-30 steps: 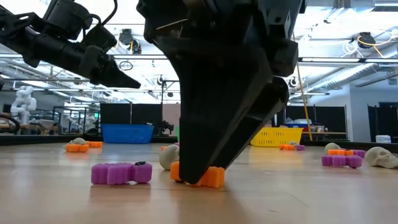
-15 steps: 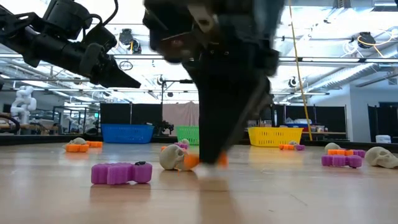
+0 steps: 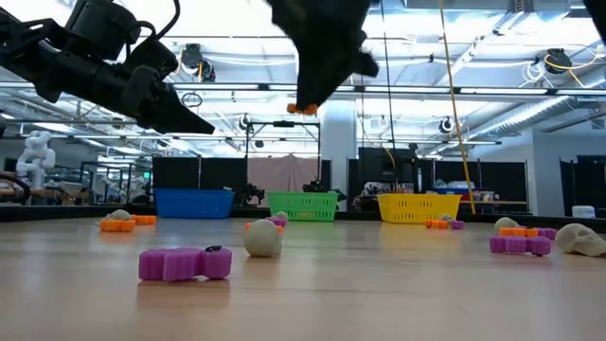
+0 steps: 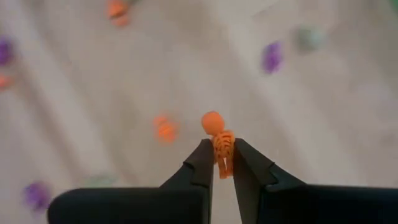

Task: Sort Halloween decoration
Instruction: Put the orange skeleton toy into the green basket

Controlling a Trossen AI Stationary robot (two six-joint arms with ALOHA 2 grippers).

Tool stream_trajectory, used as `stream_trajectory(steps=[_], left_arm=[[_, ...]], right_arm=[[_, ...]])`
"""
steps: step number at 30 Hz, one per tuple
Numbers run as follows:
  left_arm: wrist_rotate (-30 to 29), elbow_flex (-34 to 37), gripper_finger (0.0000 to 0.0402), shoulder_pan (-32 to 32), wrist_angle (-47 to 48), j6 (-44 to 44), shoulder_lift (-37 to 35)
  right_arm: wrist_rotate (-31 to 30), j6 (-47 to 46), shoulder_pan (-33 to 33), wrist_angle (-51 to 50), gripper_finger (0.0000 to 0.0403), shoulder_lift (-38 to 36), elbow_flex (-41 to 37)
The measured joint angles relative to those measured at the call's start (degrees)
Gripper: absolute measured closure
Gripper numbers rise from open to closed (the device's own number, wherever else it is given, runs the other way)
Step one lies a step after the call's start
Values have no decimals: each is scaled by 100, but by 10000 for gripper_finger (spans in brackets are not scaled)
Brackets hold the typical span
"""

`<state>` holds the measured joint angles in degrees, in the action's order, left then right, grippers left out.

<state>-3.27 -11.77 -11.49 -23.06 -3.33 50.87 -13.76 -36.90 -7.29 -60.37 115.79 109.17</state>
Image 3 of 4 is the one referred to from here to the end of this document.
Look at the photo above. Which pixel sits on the black aluminium table frame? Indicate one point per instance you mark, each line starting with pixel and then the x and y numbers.
pixel 47 213

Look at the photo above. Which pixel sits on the orange plastic bone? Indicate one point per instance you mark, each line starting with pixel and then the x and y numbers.
pixel 117 226
pixel 280 229
pixel 435 224
pixel 518 232
pixel 145 220
pixel 311 110

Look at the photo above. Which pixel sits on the white square pillar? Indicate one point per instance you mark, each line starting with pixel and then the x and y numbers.
pixel 338 142

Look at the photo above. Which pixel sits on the black monitor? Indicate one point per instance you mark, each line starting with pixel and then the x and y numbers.
pixel 386 166

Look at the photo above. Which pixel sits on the black metal stand frame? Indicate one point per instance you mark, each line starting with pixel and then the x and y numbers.
pixel 284 124

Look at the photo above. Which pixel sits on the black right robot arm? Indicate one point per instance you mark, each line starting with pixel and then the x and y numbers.
pixel 599 9

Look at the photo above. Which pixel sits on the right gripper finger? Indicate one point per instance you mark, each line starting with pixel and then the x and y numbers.
pixel 326 71

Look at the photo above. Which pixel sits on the blue and white cooler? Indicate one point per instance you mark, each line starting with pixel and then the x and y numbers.
pixel 457 187

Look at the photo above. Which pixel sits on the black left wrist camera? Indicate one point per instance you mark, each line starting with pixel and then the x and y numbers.
pixel 101 28

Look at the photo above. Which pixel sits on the dark blue partition panel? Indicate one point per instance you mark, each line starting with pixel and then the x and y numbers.
pixel 587 184

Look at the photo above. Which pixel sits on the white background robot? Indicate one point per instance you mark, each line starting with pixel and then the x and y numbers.
pixel 35 158

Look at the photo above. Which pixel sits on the small black background robot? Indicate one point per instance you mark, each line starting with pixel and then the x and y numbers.
pixel 317 188
pixel 253 194

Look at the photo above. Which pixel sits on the green plastic basket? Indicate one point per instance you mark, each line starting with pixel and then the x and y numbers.
pixel 303 207

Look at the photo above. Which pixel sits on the small black object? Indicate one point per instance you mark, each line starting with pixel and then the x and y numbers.
pixel 213 248

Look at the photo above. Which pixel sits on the yellow plastic basket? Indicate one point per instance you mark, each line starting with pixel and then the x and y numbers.
pixel 419 209

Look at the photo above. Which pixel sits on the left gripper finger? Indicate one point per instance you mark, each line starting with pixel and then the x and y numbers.
pixel 175 120

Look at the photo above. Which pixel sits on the white box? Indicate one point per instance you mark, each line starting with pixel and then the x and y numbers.
pixel 583 211

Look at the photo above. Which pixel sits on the beige plastic skull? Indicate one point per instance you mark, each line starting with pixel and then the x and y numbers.
pixel 506 223
pixel 262 239
pixel 282 215
pixel 582 241
pixel 447 218
pixel 118 215

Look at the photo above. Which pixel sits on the black framed partition panel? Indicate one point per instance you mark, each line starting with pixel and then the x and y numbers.
pixel 502 182

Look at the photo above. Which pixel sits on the blue plastic basket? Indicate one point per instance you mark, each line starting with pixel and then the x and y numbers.
pixel 194 204

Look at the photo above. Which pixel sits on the black metal cage frame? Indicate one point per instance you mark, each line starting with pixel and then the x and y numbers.
pixel 116 163

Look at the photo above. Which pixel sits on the pink curtain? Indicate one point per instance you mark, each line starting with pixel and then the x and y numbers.
pixel 281 173

